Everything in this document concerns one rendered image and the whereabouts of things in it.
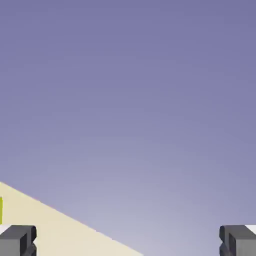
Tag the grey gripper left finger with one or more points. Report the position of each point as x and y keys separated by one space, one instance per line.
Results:
x=14 y=240

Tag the large yellow-green box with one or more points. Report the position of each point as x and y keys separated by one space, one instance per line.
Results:
x=1 y=210

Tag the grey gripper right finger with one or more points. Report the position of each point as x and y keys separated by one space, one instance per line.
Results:
x=240 y=240

